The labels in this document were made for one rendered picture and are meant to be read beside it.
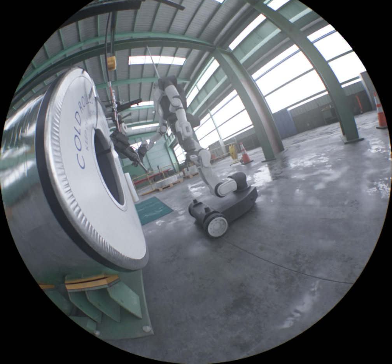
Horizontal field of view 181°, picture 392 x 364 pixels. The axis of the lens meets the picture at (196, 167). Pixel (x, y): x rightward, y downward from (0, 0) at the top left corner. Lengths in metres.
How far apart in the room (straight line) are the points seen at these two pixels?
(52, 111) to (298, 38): 3.36
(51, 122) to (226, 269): 0.89
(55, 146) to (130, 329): 0.77
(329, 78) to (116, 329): 3.65
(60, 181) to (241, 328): 0.69
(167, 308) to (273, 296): 0.49
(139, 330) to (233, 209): 1.05
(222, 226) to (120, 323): 0.96
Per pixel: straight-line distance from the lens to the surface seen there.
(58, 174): 0.30
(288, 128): 9.59
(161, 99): 1.17
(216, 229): 0.98
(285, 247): 0.79
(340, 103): 2.87
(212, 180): 1.12
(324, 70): 2.97
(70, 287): 0.82
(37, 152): 0.32
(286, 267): 0.71
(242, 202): 1.09
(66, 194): 0.30
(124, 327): 0.83
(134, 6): 1.11
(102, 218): 0.43
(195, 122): 1.17
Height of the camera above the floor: 0.60
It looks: 2 degrees down
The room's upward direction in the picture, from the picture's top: 21 degrees counter-clockwise
